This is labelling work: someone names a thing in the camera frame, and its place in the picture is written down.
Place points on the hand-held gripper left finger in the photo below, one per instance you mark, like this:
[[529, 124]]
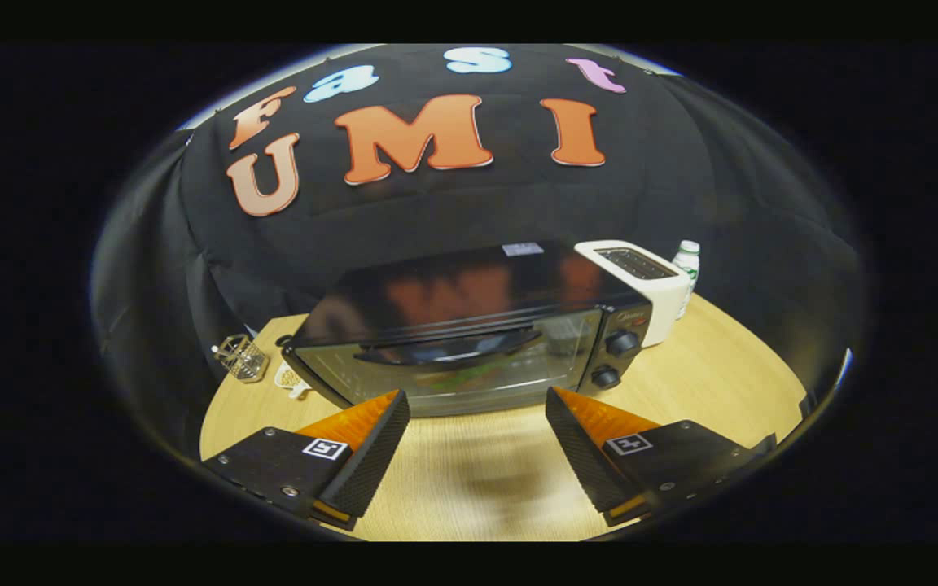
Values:
[[367, 468]]

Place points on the black toaster oven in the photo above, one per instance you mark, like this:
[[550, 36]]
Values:
[[453, 301]]

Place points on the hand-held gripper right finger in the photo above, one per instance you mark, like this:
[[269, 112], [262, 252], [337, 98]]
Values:
[[587, 468]]

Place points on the white divided snack dish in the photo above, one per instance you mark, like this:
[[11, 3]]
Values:
[[290, 378]]

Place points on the white pop-up toaster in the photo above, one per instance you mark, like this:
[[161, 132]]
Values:
[[664, 305]]

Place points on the white bottle green label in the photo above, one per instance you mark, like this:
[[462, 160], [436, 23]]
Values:
[[689, 259]]

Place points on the black backdrop cloth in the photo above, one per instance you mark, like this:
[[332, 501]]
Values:
[[469, 207]]

